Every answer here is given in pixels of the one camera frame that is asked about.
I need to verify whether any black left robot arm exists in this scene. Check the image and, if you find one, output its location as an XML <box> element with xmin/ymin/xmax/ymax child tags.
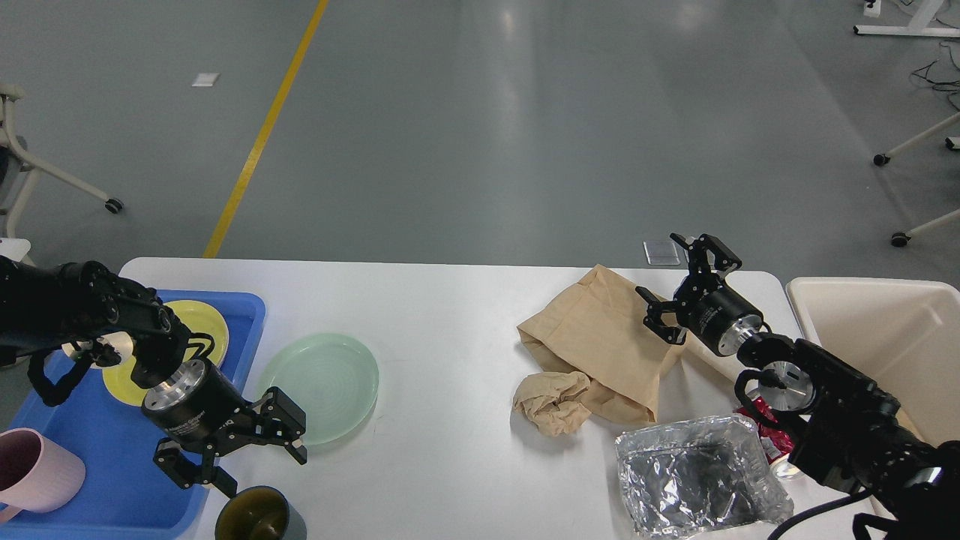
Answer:
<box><xmin>1</xmin><ymin>257</ymin><xmax>308</xmax><ymax>497</ymax></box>

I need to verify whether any crumpled brown paper ball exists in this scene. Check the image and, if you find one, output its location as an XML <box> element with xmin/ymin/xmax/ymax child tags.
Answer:
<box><xmin>511</xmin><ymin>371</ymin><xmax>591</xmax><ymax>437</ymax></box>

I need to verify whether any white rolling chair right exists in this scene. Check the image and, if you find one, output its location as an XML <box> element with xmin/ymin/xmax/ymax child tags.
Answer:
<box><xmin>872</xmin><ymin>112</ymin><xmax>960</xmax><ymax>248</ymax></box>

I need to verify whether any red snack wrapper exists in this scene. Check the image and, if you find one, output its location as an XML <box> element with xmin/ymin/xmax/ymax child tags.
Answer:
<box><xmin>734</xmin><ymin>396</ymin><xmax>794</xmax><ymax>464</ymax></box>

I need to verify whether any white rolling chair left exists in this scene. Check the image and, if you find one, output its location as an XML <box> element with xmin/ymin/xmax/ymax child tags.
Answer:
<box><xmin>1</xmin><ymin>83</ymin><xmax>125</xmax><ymax>237</ymax></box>

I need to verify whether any yellow plate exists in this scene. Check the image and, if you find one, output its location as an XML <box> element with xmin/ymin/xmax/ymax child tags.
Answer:
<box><xmin>102</xmin><ymin>300</ymin><xmax>230</xmax><ymax>407</ymax></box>

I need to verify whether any beige plastic bin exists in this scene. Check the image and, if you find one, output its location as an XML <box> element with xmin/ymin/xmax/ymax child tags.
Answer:
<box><xmin>786</xmin><ymin>277</ymin><xmax>959</xmax><ymax>445</ymax></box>

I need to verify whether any dark green mug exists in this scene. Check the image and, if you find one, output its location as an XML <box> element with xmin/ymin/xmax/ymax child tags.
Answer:
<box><xmin>214</xmin><ymin>485</ymin><xmax>308</xmax><ymax>539</ymax></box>

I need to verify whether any brown paper bag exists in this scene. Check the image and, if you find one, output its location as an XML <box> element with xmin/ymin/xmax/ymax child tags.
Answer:
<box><xmin>517</xmin><ymin>263</ymin><xmax>740</xmax><ymax>426</ymax></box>

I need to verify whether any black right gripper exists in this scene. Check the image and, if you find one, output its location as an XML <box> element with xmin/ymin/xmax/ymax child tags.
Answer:
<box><xmin>635</xmin><ymin>232</ymin><xmax>765</xmax><ymax>358</ymax></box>

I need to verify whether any blue plastic tray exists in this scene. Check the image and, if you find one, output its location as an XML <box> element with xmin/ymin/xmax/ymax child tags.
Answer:
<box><xmin>0</xmin><ymin>289</ymin><xmax>268</xmax><ymax>540</ymax></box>

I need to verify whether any crumpled aluminium foil tray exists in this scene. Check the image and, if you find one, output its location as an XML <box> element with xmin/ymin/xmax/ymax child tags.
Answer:
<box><xmin>614</xmin><ymin>413</ymin><xmax>794</xmax><ymax>539</ymax></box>

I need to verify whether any pink mug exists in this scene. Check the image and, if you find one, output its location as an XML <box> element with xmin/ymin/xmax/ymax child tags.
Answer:
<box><xmin>1</xmin><ymin>427</ymin><xmax>86</xmax><ymax>525</ymax></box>

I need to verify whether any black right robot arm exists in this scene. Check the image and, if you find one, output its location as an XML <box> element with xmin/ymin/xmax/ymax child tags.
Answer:
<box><xmin>635</xmin><ymin>233</ymin><xmax>959</xmax><ymax>539</ymax></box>

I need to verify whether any white rolling chair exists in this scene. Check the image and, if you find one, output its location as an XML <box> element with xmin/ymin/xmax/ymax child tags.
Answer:
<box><xmin>1</xmin><ymin>83</ymin><xmax>125</xmax><ymax>237</ymax></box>
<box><xmin>872</xmin><ymin>112</ymin><xmax>960</xmax><ymax>248</ymax></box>

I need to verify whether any small clear floor plate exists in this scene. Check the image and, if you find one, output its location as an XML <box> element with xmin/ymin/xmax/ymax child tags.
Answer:
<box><xmin>643</xmin><ymin>240</ymin><xmax>681</xmax><ymax>266</ymax></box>

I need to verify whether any light green plate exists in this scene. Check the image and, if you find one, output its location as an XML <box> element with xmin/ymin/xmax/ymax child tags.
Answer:
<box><xmin>256</xmin><ymin>334</ymin><xmax>380</xmax><ymax>447</ymax></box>

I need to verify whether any white table base far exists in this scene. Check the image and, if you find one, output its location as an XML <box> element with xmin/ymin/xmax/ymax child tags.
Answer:
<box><xmin>853</xmin><ymin>1</ymin><xmax>959</xmax><ymax>40</ymax></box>

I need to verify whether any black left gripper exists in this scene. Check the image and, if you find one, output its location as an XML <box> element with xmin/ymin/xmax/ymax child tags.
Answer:
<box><xmin>142</xmin><ymin>359</ymin><xmax>308</xmax><ymax>499</ymax></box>

